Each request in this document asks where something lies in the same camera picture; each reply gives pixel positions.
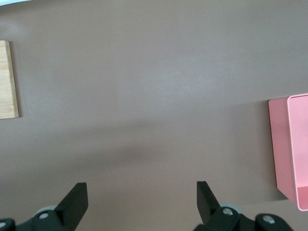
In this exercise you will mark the bamboo cutting board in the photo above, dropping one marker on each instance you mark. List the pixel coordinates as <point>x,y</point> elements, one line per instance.
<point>7,81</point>

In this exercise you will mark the pink plastic box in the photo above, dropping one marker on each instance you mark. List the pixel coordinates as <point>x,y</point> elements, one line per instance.
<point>296,144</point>

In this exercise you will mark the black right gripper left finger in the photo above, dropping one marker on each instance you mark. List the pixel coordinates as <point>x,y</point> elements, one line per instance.
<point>69,209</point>

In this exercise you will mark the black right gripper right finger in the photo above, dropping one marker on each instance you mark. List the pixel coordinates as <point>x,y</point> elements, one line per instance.
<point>207,207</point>

